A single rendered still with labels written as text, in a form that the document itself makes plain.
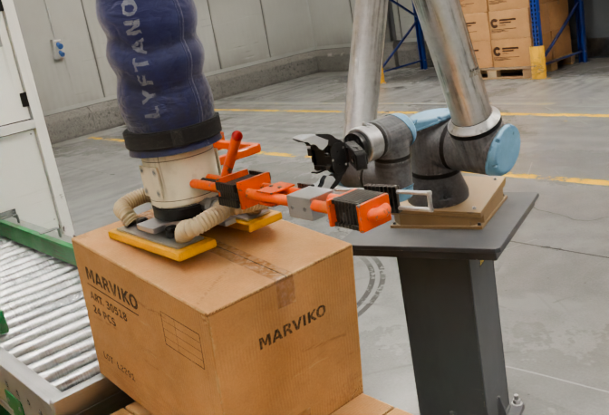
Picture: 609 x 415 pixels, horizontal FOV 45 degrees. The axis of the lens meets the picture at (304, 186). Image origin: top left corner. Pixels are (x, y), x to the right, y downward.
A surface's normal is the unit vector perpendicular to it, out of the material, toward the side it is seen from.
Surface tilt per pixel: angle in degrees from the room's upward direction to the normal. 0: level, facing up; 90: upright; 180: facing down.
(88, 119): 90
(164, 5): 77
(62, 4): 90
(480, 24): 91
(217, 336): 97
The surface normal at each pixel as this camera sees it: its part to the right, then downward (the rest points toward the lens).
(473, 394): -0.48, 0.30
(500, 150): 0.71, 0.21
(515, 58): -0.73, 0.34
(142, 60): -0.04, -0.07
